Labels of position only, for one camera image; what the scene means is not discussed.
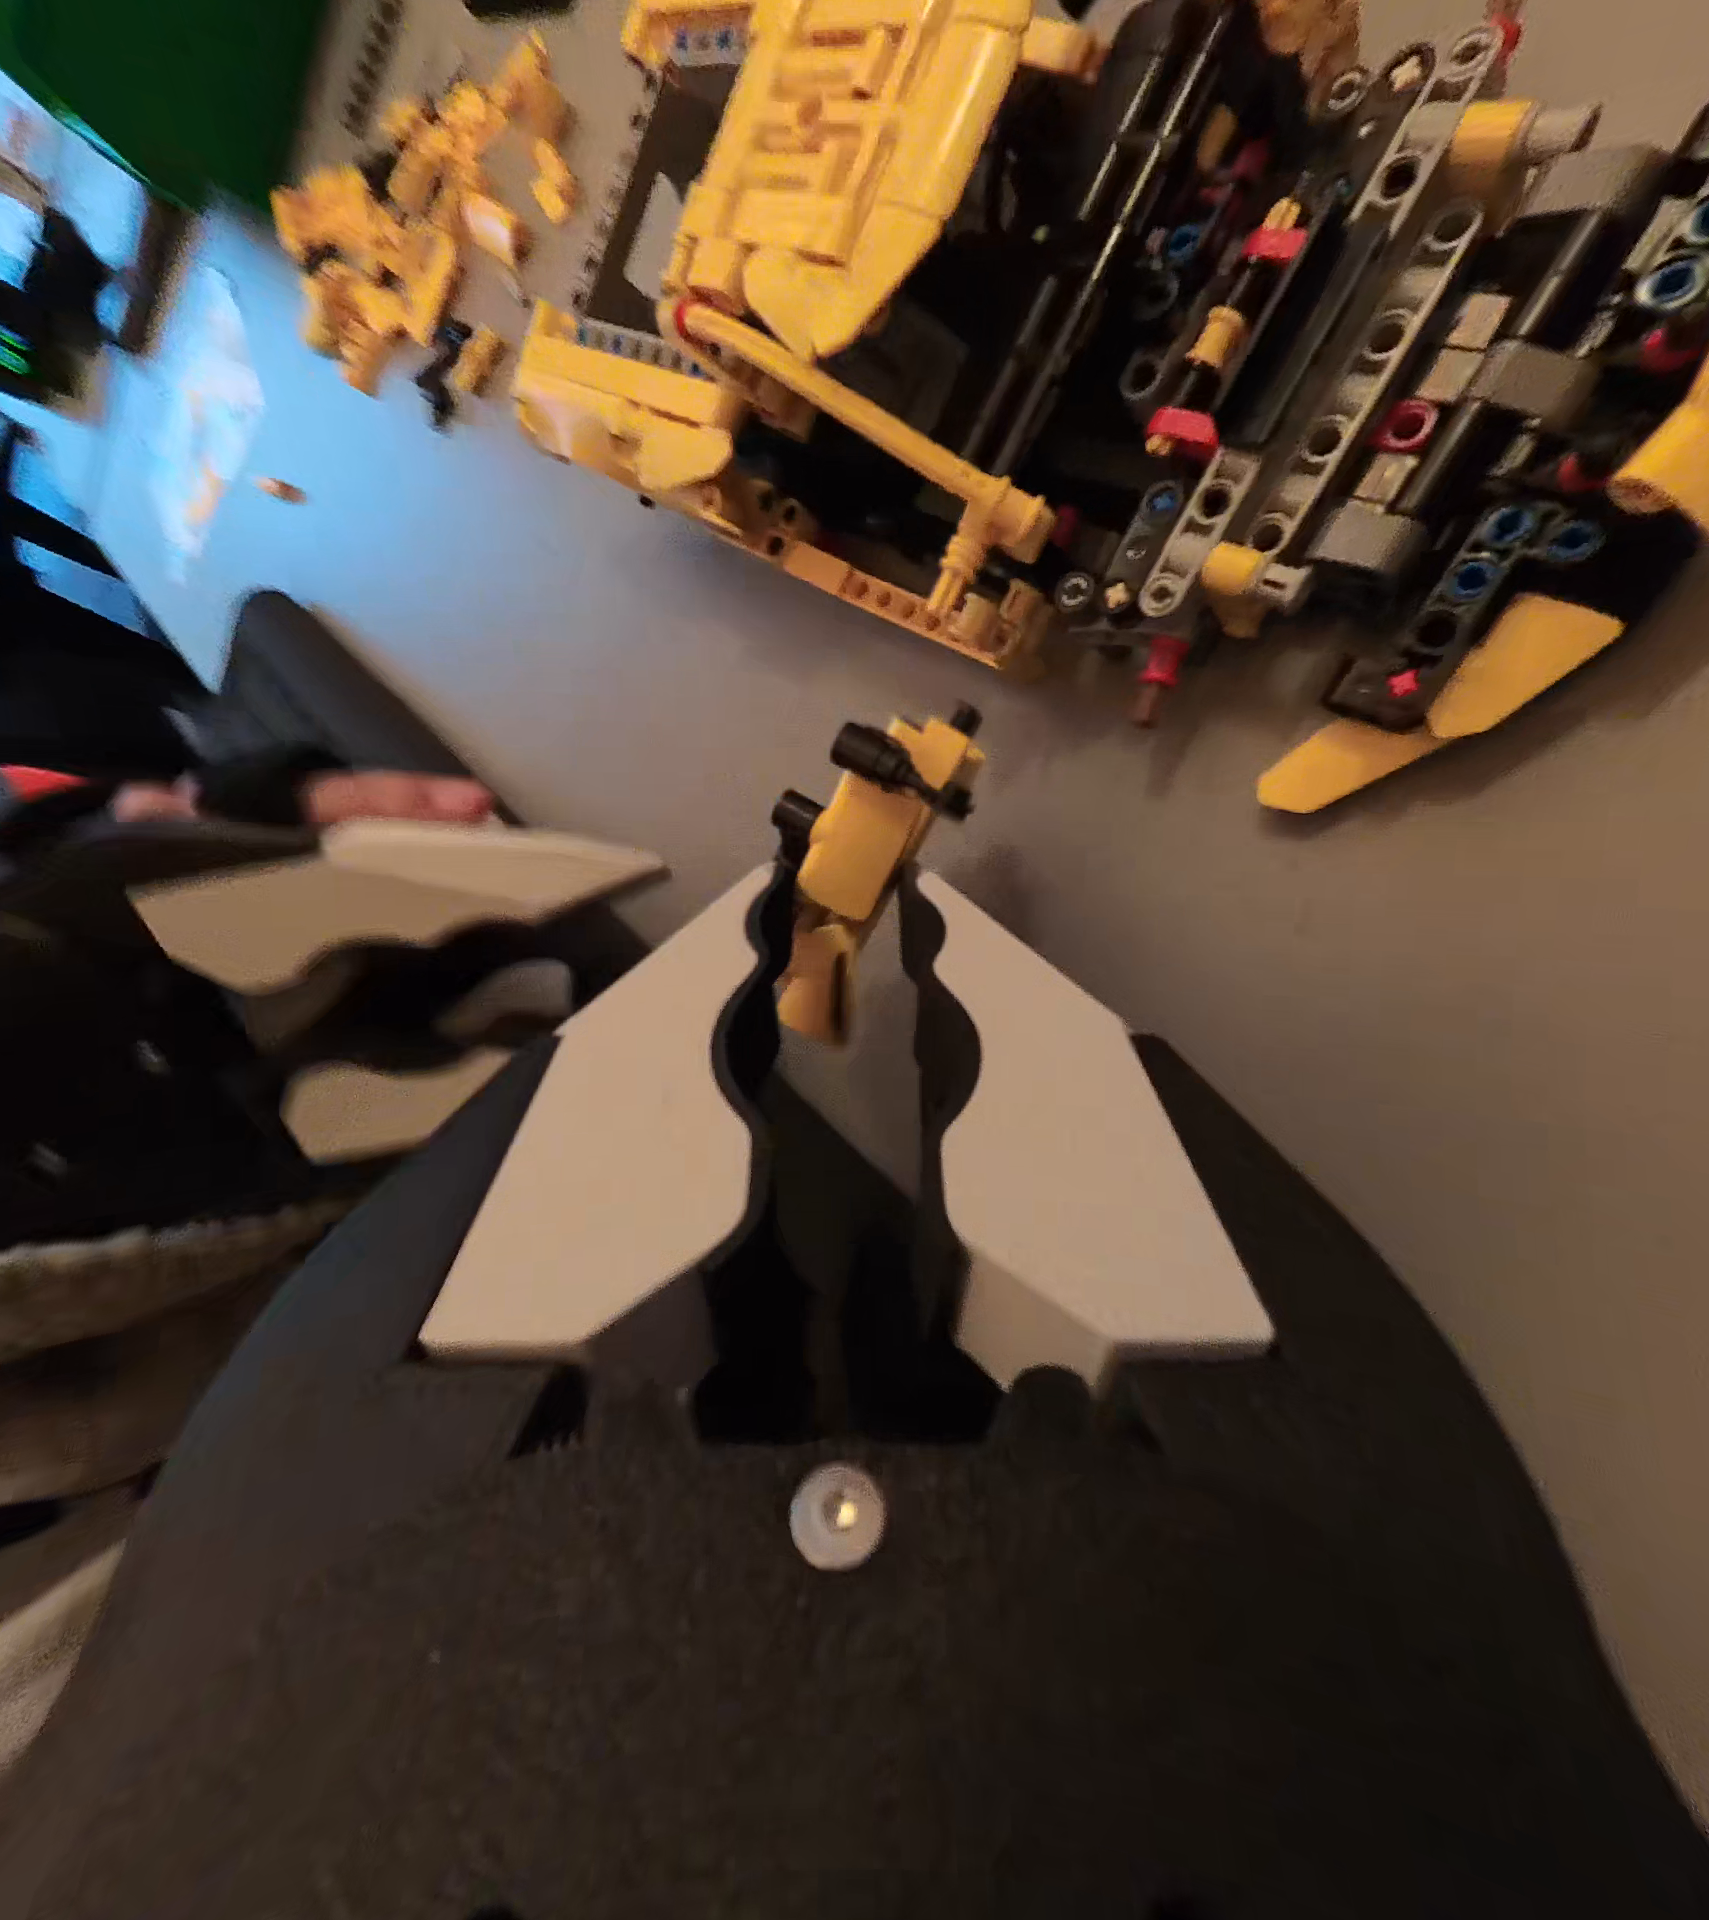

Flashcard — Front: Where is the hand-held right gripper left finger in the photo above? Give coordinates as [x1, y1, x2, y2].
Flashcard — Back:
[415, 865, 812, 1448]

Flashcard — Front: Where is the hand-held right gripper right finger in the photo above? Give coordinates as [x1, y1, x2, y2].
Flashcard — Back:
[897, 868, 1278, 1441]

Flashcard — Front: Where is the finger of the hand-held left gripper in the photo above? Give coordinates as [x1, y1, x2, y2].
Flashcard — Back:
[276, 954, 584, 1172]
[128, 821, 666, 998]

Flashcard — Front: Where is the yellow brick side assembly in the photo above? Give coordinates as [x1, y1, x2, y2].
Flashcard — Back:
[771, 703, 989, 1049]

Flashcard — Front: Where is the yellow brick toy car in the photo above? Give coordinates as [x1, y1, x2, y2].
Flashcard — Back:
[512, 0, 1709, 821]

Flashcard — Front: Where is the grey desk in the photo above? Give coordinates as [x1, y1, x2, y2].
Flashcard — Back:
[86, 0, 1709, 1876]

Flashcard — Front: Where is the person's left hand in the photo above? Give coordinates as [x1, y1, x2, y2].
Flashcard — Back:
[111, 771, 496, 831]

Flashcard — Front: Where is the person's fleece-lined jacket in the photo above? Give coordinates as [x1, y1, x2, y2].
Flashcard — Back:
[0, 1193, 347, 1517]

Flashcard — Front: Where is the pile of yellow brick pieces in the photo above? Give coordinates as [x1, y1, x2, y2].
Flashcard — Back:
[268, 30, 584, 435]

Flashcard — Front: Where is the small black display device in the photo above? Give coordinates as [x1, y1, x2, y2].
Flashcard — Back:
[0, 267, 84, 410]

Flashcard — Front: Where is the green plastic bin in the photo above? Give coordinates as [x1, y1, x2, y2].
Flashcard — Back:
[0, 0, 347, 217]

